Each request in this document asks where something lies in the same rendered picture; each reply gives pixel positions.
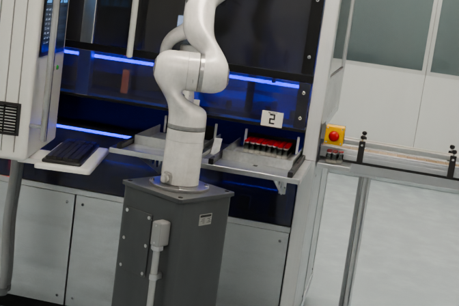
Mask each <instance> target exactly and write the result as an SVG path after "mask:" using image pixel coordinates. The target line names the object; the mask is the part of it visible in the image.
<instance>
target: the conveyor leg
mask: <svg viewBox="0 0 459 306"><path fill-rule="evenodd" d="M354 175H355V176H359V181H358V186H357V194H356V198H355V203H354V211H353V216H352V224H351V228H350V236H349V241H348V249H347V254H346V262H345V267H344V274H343V279H342V287H341V292H340V297H339V305H338V306H350V305H351V300H352V293H353V288H354V280H355V275H356V271H357V263H358V259H359V250H360V246H361V238H362V233H363V226H364V220H365V213H366V208H367V201H368V196H369V191H370V183H371V179H372V178H373V179H376V176H368V175H363V174H359V173H354Z"/></svg>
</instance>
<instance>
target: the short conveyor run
mask: <svg viewBox="0 0 459 306"><path fill-rule="evenodd" d="M362 134H363V135H362V136H361V138H360V139H357V138H352V137H344V143H346V144H350V145H346V144H343V145H342V146H340V145H332V144H327V143H324V141H323V142H322V145H321V146H320V151H319V155H318V160H319V159H320V158H324V159H325V157H326V151H327V150H328V149H332V150H338V151H344V157H343V162H345V163H352V166H351V169H350V172H351V173H359V174H363V175H368V176H376V177H380V178H388V179H392V180H400V181H405V182H412V183H417V184H424V185H429V186H437V187H441V188H446V189H453V190H457V191H459V163H456V162H459V154H457V151H456V150H455V146H454V145H450V147H449V148H450V149H451V150H449V152H448V153H446V152H438V151H434V150H425V149H421V148H412V147H408V146H403V145H396V144H390V143H383V142H378V141H370V140H367V137H366V134H367V131H363V132H362ZM354 145H358V146H354ZM366 147H368V148H366ZM372 148H375V149H372ZM376 149H380V150H376ZM384 150H388V151H393V152H388V151H384ZM397 152H401V153H405V154H401V153H397ZM409 154H414V155H418V156H413V155H409ZM422 156H426V157H430V158H426V157H422ZM434 158H439V159H443V160H446V161H443V160H439V159H434Z"/></svg>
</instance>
